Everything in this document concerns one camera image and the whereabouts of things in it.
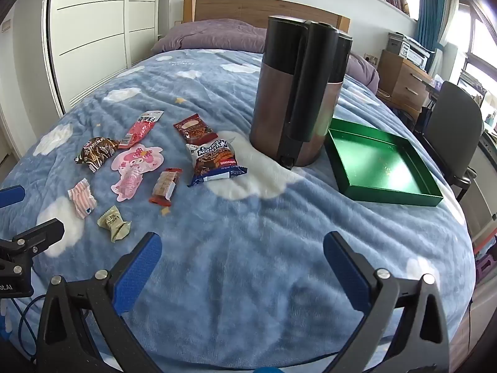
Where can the blue and brown cookie packet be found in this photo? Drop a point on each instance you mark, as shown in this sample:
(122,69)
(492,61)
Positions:
(213,159)

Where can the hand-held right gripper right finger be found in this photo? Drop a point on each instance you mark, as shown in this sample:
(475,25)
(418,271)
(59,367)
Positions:
(342,268)

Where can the blue cloud print blanket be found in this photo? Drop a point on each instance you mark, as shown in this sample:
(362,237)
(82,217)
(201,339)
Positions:
(252,241)

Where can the pale green candy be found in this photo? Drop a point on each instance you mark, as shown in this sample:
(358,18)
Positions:
(114,223)

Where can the purple pillow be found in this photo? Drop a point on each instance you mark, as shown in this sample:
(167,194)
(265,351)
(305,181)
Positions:
(209,35)
(363,72)

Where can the green tray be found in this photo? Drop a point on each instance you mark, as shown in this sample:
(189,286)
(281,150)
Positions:
(372,163)

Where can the pink cartoon character packet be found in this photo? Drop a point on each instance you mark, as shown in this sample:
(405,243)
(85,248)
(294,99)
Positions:
(134,171)

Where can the brown and black water dispenser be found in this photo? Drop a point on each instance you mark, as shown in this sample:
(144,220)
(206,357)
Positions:
(279,105)

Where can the grey printer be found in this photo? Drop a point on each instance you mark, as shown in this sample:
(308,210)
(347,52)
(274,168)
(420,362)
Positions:
(407,48)

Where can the white wardrobe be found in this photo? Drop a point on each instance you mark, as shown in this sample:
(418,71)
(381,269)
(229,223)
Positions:
(97,27)

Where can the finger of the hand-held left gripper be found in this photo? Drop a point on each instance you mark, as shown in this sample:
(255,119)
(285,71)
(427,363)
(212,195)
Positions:
(39,237)
(11,196)

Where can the teal curtain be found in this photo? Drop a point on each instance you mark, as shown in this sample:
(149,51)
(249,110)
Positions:
(435,11)

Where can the dark red chocolate packet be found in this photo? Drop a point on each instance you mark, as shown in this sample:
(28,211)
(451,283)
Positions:
(194,130)

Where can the window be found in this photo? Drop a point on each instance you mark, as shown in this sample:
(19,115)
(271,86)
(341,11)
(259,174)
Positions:
(481,35)

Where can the long red snack packet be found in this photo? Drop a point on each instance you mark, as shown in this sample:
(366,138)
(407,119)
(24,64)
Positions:
(138,132)

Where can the pink striped candy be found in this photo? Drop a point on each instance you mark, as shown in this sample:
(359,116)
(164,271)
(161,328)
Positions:
(82,200)

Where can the wall socket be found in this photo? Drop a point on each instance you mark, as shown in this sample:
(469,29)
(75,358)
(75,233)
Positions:
(371,59)

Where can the brown snack packet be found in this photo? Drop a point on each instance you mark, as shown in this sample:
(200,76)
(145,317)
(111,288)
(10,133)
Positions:
(97,151)

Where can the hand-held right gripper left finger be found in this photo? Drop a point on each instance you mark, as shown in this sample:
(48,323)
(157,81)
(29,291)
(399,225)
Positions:
(140,264)

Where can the dark office chair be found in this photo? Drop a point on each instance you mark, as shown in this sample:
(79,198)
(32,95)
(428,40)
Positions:
(454,132)

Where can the wooden dresser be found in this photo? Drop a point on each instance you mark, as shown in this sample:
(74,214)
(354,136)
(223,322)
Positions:
(400,81)

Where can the wooden headboard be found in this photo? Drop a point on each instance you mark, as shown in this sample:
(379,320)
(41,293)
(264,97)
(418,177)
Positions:
(233,7)

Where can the small red wafer packet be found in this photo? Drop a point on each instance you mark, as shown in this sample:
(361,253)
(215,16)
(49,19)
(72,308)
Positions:
(165,186)

